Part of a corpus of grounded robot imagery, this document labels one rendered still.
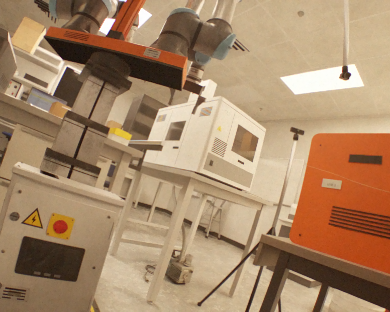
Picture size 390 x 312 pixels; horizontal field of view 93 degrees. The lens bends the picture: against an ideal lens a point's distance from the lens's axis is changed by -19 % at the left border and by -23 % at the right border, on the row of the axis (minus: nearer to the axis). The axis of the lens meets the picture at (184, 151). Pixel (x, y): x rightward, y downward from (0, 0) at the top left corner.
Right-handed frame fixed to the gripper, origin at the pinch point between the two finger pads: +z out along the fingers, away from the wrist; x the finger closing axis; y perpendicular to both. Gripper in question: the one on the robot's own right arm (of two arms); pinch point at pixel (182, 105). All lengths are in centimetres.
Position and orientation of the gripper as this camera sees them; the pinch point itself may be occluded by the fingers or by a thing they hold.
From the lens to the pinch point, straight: 120.2
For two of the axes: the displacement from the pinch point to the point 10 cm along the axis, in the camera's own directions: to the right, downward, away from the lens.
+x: 9.0, 4.0, -1.7
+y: -2.6, 1.7, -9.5
